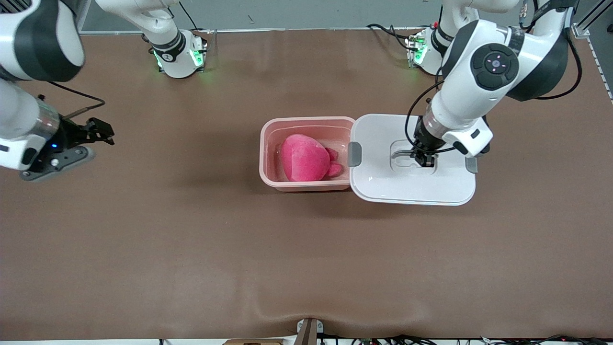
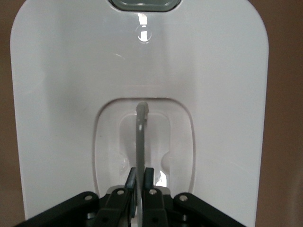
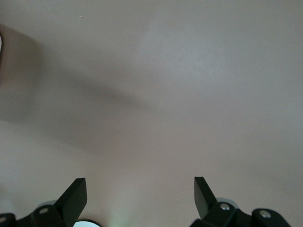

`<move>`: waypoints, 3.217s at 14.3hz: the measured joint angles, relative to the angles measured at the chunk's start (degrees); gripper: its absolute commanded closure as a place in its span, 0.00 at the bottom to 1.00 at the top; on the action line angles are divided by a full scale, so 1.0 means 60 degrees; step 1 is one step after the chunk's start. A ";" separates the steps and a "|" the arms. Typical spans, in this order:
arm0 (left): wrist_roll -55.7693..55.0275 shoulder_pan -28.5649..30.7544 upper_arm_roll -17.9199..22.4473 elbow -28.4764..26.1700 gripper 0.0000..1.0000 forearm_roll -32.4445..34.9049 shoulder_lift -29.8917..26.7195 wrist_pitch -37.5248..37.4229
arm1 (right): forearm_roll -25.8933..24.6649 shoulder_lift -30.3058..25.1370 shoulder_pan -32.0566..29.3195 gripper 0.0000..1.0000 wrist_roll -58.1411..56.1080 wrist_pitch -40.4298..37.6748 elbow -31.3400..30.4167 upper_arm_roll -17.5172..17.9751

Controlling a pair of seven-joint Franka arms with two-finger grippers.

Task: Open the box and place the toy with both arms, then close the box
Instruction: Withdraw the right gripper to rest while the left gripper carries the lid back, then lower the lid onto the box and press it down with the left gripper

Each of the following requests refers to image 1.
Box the metal and wood table clamp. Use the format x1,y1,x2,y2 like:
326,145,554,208
295,318,324,345

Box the aluminium frame profile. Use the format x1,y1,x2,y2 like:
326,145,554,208
573,0,613,40

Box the brown table mat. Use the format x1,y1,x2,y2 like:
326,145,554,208
0,28,613,342

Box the white box lid grey clips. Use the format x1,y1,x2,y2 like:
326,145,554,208
348,113,478,207

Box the silver table edge rail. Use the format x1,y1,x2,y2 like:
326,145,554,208
79,25,592,36

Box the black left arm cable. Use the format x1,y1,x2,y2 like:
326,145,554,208
405,0,583,155

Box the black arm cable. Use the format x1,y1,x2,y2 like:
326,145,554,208
405,0,583,155
48,80,106,120

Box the pink plush toy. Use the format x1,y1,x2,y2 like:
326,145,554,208
280,134,343,183

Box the pink plastic storage box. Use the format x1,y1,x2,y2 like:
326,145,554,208
259,116,356,193

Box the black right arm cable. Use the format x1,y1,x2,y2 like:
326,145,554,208
48,80,106,120

